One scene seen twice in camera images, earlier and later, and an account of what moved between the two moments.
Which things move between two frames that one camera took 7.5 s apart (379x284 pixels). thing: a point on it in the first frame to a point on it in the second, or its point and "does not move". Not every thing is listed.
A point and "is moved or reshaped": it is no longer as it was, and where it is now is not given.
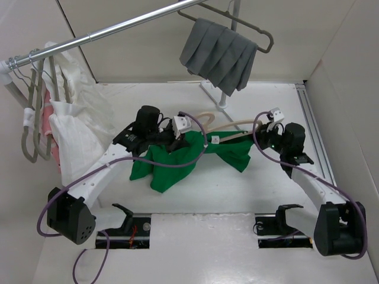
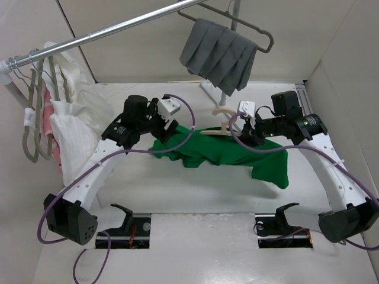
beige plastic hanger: [257, 122] to [224, 131]
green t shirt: [235, 145] is moved or reshaped
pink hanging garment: [46, 103] does not move
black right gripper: [264, 132] to [256, 139]
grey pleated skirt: [219, 54] does not move
